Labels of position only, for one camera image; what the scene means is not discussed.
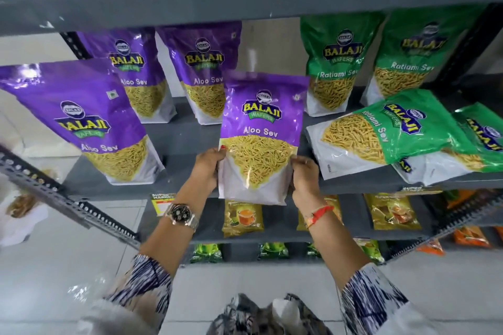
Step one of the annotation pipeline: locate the silver wristwatch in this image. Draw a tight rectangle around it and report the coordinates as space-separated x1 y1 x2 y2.
164 203 200 233

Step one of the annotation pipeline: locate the yellow tea packet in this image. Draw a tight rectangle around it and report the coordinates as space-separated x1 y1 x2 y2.
363 193 421 231
222 200 265 238
297 195 343 232

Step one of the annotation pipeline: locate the green snack packet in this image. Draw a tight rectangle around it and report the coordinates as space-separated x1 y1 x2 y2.
360 5 489 108
392 102 503 186
300 12 386 118
306 89 478 181

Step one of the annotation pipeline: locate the blue white patterned garment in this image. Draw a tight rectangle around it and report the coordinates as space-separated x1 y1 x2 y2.
76 254 445 335

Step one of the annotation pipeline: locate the orange packet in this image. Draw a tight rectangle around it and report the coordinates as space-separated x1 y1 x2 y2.
444 189 477 210
416 238 446 256
453 226 492 248

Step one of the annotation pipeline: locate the person's left hand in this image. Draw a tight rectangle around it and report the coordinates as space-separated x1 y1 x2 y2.
185 146 227 206

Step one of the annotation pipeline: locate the person's right hand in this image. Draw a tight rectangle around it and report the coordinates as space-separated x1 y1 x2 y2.
290 155 327 216

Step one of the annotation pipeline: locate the red thread bracelet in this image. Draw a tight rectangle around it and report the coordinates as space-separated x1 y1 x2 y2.
304 205 335 228

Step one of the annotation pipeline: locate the clear plastic bag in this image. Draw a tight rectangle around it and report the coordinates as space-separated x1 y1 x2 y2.
0 183 50 248

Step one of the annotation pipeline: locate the purple snack packet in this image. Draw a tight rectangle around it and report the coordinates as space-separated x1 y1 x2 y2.
76 27 178 124
0 59 166 186
218 70 310 206
156 21 243 126

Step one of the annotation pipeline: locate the person's left forearm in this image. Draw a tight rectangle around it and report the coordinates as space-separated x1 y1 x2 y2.
139 193 211 281

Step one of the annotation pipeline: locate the person's right forearm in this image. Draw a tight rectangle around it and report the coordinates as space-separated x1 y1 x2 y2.
295 205 373 291

